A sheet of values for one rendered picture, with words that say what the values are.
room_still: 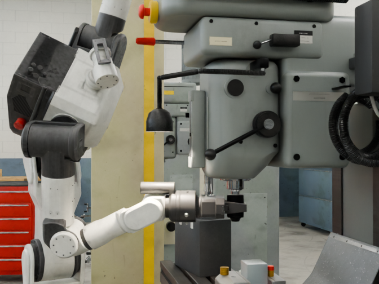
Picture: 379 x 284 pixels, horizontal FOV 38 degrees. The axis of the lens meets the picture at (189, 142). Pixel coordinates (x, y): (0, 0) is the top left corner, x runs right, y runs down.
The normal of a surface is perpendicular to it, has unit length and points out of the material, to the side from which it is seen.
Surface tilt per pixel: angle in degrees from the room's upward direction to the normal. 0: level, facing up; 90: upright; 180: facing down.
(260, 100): 90
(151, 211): 102
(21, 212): 90
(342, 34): 90
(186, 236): 90
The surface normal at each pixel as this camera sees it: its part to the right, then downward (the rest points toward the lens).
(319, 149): 0.21, -0.01
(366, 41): -0.98, 0.00
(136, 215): -0.05, 0.19
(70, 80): 0.43, -0.54
